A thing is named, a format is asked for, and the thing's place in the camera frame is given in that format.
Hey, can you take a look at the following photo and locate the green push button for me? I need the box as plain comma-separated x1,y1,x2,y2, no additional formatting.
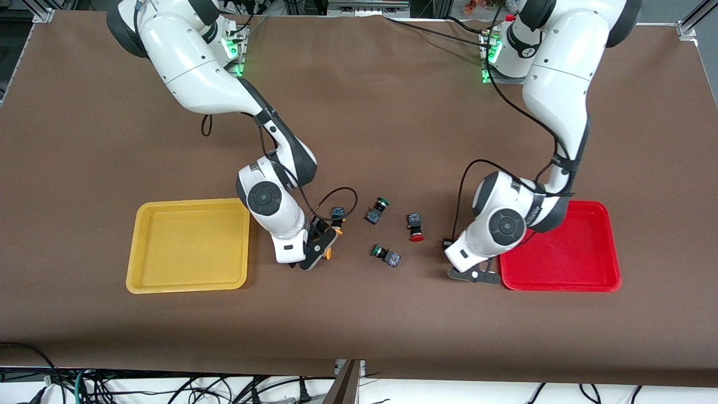
365,197,392,225
371,244,402,268

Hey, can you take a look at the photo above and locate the yellow plastic tray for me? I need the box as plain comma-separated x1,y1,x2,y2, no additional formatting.
126,198,251,295

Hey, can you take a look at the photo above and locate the brown table cover mat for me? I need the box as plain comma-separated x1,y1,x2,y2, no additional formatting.
0,10,718,388

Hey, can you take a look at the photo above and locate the red plastic tray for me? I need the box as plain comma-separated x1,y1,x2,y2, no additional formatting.
498,200,622,293

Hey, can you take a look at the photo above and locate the colourful flower decoration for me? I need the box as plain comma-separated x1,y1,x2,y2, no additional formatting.
463,0,508,16

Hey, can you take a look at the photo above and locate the dark wooden post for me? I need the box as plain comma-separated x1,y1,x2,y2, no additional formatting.
324,359,362,404

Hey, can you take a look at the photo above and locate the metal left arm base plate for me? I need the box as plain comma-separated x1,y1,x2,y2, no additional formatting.
480,31,528,85

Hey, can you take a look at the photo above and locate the aluminium frame rail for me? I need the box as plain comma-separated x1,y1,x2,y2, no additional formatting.
327,0,411,17

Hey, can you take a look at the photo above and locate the black cable across mat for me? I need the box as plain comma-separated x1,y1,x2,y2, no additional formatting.
384,16,486,45

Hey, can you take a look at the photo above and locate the green floor cable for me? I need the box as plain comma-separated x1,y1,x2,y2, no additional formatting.
73,368,90,404

